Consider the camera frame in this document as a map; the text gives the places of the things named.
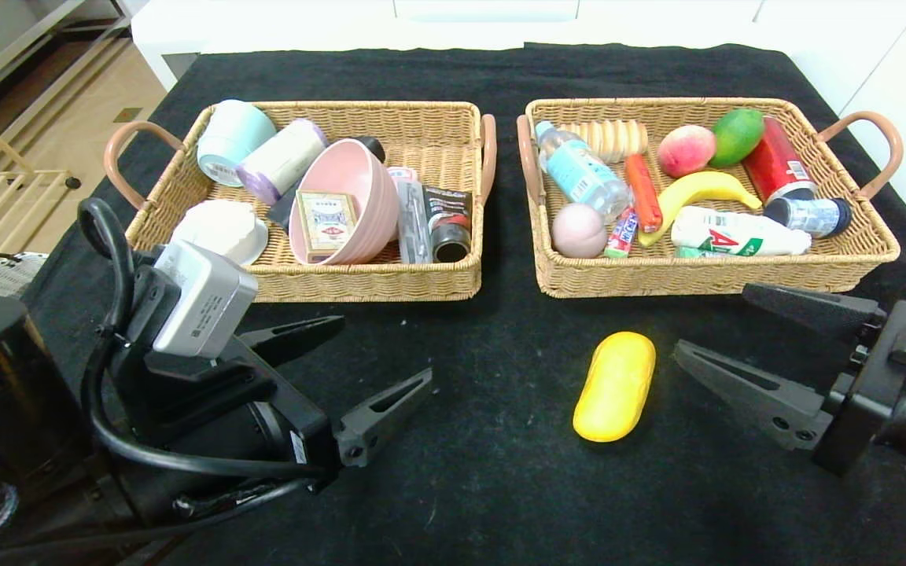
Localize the pink bowl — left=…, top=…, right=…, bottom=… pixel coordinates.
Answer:
left=289, top=139, right=400, bottom=266

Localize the pale pink peach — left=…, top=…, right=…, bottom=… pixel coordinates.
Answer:
left=551, top=203, right=608, bottom=259

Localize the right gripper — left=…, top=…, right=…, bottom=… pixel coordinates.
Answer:
left=672, top=282, right=906, bottom=480

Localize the yellow mango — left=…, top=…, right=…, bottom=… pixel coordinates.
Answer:
left=573, top=331, right=657, bottom=443

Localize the white ceramic dish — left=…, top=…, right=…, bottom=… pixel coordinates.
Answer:
left=170, top=200, right=269, bottom=267

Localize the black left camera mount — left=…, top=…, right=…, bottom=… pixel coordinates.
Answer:
left=111, top=267, right=277, bottom=441

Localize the orange sausage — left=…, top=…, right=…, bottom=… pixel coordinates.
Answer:
left=625, top=153, right=664, bottom=233

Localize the white milk drink bottle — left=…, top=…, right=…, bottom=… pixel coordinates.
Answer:
left=670, top=206, right=812, bottom=258

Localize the small silver jar black cap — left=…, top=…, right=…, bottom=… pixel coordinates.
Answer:
left=764, top=197, right=852, bottom=239

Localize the white bottle purple cap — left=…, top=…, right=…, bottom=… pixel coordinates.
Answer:
left=237, top=119, right=330, bottom=207

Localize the red candy pack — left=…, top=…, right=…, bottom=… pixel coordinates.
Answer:
left=604, top=206, right=639, bottom=259

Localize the white cabinet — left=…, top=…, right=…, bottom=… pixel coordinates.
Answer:
left=131, top=0, right=808, bottom=94

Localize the ridged bread loaf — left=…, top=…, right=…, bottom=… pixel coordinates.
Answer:
left=559, top=119, right=650, bottom=163

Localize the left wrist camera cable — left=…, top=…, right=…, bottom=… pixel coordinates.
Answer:
left=77, top=197, right=328, bottom=480

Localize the teal plastic mug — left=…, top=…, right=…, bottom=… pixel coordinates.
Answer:
left=197, top=100, right=278, bottom=188

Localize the wicker basket holding food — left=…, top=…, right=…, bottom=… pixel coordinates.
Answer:
left=517, top=97, right=904, bottom=300

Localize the black packaged item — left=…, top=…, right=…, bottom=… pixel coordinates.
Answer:
left=390, top=167, right=475, bottom=264

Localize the grey shelf unit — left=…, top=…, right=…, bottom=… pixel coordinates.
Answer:
left=0, top=0, right=133, bottom=111

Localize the red peach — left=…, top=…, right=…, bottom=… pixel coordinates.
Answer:
left=657, top=124, right=717, bottom=178

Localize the wicker basket holding pink bowl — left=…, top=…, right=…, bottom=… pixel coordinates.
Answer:
left=104, top=101, right=499, bottom=305

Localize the red soda can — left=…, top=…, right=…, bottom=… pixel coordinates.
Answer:
left=742, top=118, right=818, bottom=205

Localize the water bottle blue cap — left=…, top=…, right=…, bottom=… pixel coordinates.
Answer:
left=534, top=119, right=632, bottom=223

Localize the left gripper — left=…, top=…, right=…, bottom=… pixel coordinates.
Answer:
left=168, top=314, right=433, bottom=502

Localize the black table cloth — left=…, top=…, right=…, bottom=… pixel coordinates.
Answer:
left=0, top=43, right=906, bottom=566

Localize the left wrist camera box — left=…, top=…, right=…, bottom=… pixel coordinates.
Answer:
left=153, top=240, right=260, bottom=360

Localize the yellow banana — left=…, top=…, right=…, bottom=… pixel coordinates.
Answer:
left=639, top=171, right=763, bottom=248

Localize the green mango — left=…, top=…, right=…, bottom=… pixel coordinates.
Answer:
left=710, top=108, right=766, bottom=168

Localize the playing card box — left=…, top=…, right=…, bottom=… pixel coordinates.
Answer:
left=294, top=190, right=361, bottom=264

